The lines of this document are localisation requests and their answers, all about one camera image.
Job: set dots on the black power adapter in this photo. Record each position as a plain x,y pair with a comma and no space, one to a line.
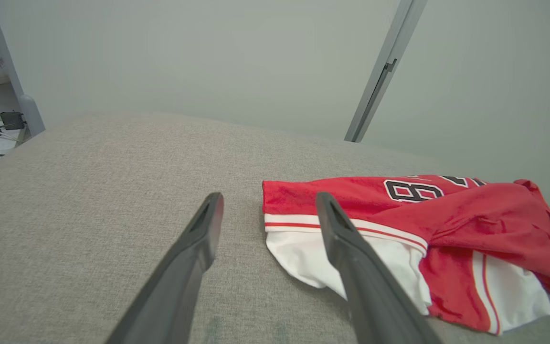
12,120

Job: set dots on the grey double partition post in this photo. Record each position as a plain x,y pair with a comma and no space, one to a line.
385,71

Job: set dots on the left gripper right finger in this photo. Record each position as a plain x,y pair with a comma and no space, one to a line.
365,286

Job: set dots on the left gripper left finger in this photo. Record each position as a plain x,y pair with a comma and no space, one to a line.
179,277

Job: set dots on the grey table leg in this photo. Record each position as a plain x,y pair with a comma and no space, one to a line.
12,71

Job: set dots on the red numbered basketball jersey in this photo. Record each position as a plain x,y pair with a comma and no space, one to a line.
470,220

